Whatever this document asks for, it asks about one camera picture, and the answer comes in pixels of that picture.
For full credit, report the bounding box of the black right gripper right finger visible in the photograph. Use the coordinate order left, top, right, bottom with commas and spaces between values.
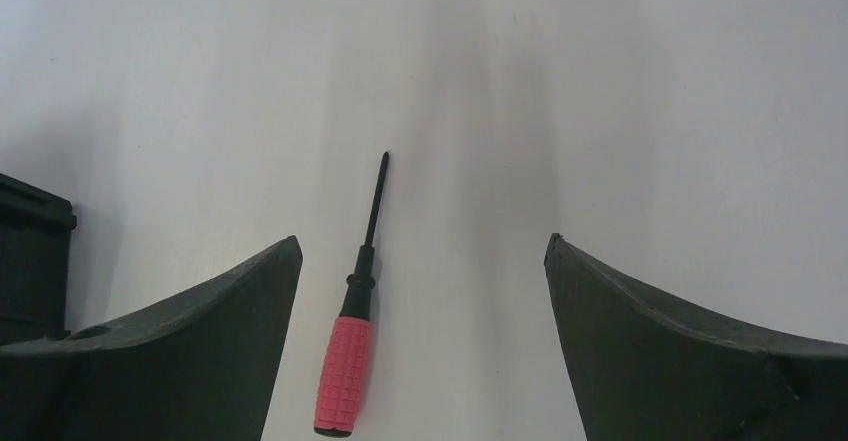
544, 234, 847, 440

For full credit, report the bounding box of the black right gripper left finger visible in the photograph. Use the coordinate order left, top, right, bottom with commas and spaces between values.
1, 236, 303, 440

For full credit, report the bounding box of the black plastic bin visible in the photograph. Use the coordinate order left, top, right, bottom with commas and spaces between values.
1, 175, 77, 345

